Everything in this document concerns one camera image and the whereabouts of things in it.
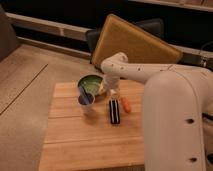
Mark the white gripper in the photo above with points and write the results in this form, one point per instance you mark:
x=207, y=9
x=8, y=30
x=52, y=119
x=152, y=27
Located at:
x=109, y=82

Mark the green ceramic bowl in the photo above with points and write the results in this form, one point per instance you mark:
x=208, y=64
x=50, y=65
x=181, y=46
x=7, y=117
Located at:
x=91, y=83

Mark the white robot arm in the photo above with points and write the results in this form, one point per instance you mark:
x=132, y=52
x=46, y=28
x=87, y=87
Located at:
x=174, y=99

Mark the clear plastic cup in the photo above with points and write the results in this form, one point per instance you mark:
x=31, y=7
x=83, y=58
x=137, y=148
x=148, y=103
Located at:
x=86, y=100

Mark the black striped rectangular block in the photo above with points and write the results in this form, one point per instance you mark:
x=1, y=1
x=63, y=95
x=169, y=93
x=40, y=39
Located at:
x=114, y=111

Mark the orange carrot toy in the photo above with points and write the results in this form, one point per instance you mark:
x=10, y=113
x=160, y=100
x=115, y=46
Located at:
x=126, y=105

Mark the yellow cushioned chair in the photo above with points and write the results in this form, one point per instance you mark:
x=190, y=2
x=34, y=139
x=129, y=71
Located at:
x=118, y=35

